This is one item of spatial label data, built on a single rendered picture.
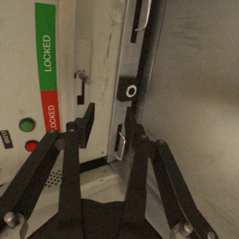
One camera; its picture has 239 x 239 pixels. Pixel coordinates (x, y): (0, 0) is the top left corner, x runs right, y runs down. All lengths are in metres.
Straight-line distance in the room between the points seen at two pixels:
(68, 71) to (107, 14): 0.15
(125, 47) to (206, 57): 0.18
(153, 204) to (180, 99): 0.30
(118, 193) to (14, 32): 0.54
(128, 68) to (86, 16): 0.15
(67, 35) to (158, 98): 0.24
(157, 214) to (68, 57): 0.43
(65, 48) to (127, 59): 0.16
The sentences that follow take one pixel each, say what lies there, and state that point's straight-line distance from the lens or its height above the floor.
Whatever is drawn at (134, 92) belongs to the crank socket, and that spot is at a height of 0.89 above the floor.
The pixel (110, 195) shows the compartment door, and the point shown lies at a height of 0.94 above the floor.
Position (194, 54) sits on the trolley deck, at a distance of 0.30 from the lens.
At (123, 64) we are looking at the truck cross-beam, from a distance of 0.35.
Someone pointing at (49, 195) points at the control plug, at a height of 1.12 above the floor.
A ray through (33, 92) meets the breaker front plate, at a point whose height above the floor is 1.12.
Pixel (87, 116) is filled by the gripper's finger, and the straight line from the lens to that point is 0.16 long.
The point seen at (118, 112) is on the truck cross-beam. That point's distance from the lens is 0.39.
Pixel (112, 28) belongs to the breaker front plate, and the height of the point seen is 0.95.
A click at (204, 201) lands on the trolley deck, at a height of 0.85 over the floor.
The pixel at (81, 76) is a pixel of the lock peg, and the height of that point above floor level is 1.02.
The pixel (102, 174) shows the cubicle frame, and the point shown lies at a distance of 0.50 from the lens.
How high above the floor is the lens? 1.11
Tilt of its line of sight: 31 degrees down
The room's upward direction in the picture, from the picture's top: 100 degrees counter-clockwise
